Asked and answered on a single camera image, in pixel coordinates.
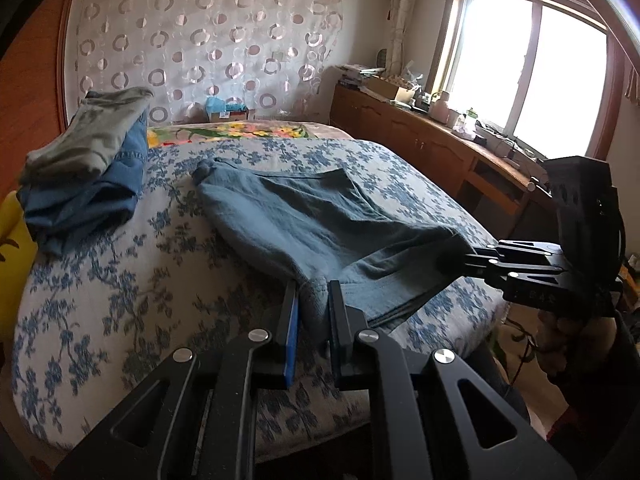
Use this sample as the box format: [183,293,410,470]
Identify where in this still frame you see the pink pump bottle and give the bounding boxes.
[432,91,453,123]

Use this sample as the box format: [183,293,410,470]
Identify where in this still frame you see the open cardboard box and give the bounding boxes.
[367,74,421,103]

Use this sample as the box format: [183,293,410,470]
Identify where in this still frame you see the person's right hand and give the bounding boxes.
[537,307,618,378]

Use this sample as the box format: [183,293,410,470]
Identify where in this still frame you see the blue denim jeans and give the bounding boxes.
[16,110,150,256]

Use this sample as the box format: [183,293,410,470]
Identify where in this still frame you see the wooden-framed window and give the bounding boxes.
[432,0,640,161]

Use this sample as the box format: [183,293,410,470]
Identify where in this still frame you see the blue floral bed cover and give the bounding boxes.
[10,137,506,453]

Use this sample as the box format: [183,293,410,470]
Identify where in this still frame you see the light blue plastic packet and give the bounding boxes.
[206,97,248,113]

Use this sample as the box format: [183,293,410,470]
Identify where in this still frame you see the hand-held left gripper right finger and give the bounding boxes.
[326,280,578,480]

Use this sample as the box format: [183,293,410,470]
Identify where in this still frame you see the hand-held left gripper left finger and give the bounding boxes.
[52,280,303,480]

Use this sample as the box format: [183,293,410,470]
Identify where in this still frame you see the small cardboard box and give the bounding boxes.
[205,102,256,123]

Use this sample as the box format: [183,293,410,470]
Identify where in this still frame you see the teal pants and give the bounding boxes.
[192,157,478,336]

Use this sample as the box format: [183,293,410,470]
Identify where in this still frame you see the grey-green folded pants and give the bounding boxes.
[17,86,155,186]

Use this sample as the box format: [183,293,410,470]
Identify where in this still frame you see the stack of papers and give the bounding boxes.
[337,63,386,91]

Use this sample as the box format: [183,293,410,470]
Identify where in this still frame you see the patterned window curtain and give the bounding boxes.
[385,0,423,78]

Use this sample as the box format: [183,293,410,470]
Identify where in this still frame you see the yellow plush toy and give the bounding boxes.
[0,190,38,341]

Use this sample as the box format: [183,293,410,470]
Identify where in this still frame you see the wooden low cabinet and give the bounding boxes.
[330,82,566,241]

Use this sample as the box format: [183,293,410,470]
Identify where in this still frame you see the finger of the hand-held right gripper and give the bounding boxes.
[437,251,566,288]
[472,240,553,261]

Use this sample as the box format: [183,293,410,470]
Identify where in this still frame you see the colourful flower blanket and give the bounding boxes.
[146,121,346,148]

